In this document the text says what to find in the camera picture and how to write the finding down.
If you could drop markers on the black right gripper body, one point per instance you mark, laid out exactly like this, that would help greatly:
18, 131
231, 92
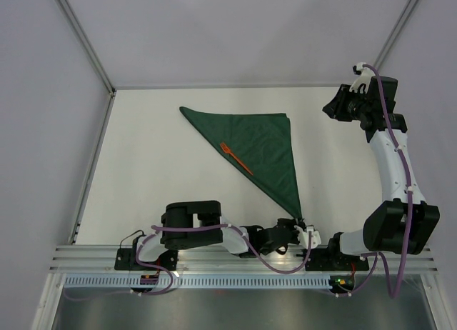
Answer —
362, 104

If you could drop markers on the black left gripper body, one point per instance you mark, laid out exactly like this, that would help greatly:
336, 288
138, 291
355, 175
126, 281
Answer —
290, 224

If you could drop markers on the dark green cloth napkin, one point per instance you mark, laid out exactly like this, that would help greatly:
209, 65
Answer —
263, 143

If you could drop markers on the orange plastic fork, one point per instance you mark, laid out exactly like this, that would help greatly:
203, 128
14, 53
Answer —
228, 151

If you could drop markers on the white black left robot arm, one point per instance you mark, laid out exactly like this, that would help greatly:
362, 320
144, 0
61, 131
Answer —
196, 224

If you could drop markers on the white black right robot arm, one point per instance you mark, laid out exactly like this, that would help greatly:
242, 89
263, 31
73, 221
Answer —
387, 136

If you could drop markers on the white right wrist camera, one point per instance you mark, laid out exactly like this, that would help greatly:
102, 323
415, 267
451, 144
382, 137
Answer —
363, 80

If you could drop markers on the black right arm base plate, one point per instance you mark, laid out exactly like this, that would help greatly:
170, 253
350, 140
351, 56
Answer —
322, 259

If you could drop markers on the white slotted cable duct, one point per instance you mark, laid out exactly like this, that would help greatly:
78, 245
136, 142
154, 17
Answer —
196, 281

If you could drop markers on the aluminium right frame post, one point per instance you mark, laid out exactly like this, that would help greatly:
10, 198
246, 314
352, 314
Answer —
396, 32

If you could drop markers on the aluminium frame post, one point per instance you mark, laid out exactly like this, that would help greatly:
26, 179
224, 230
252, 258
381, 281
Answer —
76, 27
396, 32

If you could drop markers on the aluminium left side rail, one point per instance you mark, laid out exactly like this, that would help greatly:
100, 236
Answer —
85, 189

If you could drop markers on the aluminium front rail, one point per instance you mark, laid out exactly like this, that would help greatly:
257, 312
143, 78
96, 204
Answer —
207, 260

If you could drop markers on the aluminium left frame post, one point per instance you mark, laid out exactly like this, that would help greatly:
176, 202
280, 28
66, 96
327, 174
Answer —
76, 27

